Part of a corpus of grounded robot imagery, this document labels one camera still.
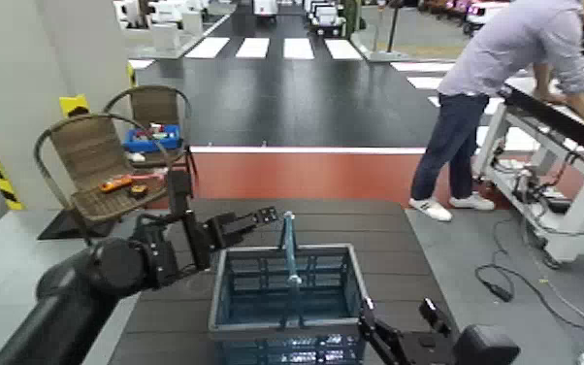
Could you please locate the white vehicle with pink trim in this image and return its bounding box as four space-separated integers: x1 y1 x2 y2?
463 0 512 38

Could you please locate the small white delivery cart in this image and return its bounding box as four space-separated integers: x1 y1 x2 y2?
251 0 280 24

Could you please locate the orange hand tool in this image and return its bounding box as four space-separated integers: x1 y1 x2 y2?
98 174 136 194

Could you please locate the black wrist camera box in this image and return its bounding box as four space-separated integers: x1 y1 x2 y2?
166 169 212 273

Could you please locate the white cart with dark windshield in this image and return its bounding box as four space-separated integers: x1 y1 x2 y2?
307 0 347 39

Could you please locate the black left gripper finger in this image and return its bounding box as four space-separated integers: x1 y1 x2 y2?
217 223 260 249
238 205 280 229

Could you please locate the black power brick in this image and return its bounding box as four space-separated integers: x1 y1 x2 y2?
545 196 574 216

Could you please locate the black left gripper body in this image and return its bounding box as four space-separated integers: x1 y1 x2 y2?
202 211 246 252

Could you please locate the white box stand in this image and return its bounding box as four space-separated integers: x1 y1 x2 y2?
149 21 182 52

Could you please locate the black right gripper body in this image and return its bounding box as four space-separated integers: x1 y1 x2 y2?
399 330 463 365

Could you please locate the blue plastic parts tray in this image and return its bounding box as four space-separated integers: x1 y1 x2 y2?
121 123 182 154

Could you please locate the brown wicker chair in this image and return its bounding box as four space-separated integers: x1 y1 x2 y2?
103 84 200 205
34 112 174 246

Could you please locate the green pillar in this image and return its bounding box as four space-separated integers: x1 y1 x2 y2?
341 0 368 40

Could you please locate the person in grey shirt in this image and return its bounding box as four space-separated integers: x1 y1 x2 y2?
406 0 584 223

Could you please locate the black floor cable with adapter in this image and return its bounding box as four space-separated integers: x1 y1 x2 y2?
473 214 584 337

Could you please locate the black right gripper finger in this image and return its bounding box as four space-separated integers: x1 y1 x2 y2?
357 296 405 365
418 297 454 340

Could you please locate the blue plastic crate with handle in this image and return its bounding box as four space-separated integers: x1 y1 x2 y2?
207 211 371 365

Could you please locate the yellow corner guard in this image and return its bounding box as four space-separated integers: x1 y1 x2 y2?
58 93 91 118

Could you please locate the dark pole with base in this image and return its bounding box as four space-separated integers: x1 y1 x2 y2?
367 0 413 63

